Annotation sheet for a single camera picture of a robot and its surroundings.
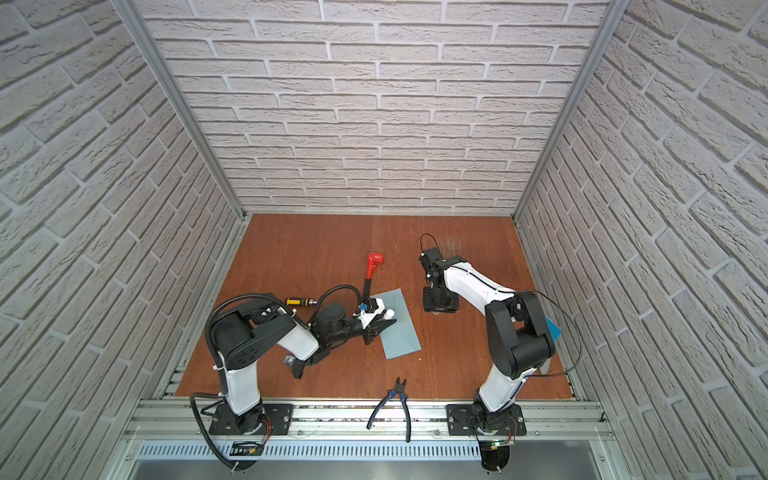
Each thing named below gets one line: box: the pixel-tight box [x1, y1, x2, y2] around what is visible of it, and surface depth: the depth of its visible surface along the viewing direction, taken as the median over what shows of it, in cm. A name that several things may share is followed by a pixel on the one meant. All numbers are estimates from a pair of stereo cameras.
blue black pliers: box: [367, 377, 411, 443], surface depth 77 cm
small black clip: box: [283, 354, 306, 380], surface depth 83 cm
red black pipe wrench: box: [363, 253, 385, 309], surface depth 102 cm
